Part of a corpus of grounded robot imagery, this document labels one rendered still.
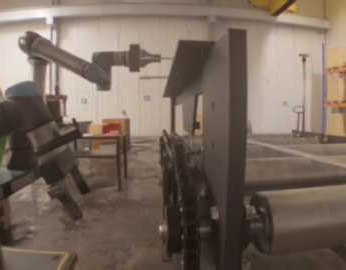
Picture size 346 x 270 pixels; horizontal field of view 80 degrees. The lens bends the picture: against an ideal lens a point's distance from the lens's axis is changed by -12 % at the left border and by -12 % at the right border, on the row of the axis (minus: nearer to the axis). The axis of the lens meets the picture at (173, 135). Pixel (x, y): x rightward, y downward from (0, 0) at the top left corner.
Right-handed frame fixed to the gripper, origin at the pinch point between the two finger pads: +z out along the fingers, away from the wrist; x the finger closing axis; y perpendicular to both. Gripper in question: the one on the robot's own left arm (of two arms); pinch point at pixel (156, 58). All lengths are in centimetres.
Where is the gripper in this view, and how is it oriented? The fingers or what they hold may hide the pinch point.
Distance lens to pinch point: 116.1
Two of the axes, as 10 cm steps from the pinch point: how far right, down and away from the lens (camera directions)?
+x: 0.0, -10.0, -0.9
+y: 0.7, 0.9, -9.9
